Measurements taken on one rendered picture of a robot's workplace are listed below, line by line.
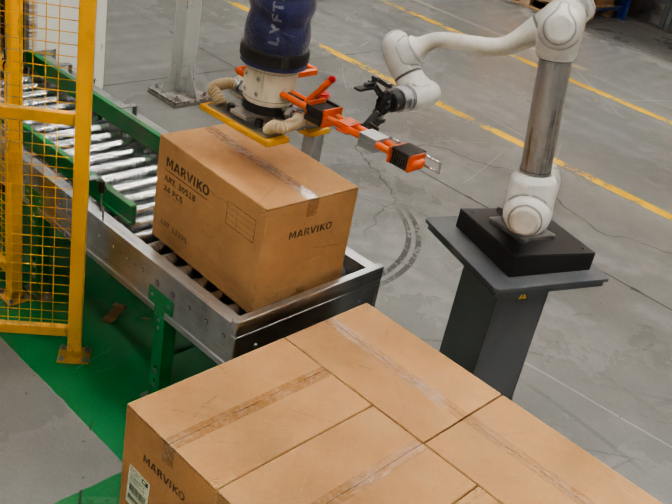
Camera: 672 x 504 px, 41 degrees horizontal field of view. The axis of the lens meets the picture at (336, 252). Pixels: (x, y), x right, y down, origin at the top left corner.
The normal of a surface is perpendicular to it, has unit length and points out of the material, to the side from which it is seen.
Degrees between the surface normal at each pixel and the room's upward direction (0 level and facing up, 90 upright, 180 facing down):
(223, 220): 90
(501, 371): 90
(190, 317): 90
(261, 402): 0
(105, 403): 0
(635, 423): 0
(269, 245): 90
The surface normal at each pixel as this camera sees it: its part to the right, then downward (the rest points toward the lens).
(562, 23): -0.29, 0.29
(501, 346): 0.40, 0.51
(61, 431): 0.18, -0.85
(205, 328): -0.69, 0.25
